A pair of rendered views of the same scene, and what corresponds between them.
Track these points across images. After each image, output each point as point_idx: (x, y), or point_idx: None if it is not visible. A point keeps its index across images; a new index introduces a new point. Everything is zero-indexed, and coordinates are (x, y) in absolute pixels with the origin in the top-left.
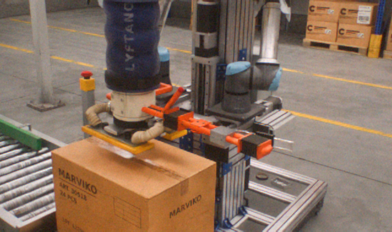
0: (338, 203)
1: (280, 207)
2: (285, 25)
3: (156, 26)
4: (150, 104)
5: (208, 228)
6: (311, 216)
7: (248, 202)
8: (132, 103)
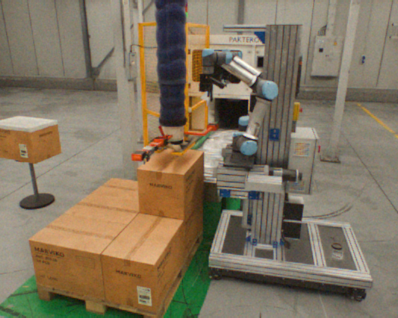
0: (393, 313)
1: (304, 262)
2: None
3: (173, 96)
4: (170, 134)
5: (179, 208)
6: (348, 297)
7: (293, 247)
8: (163, 130)
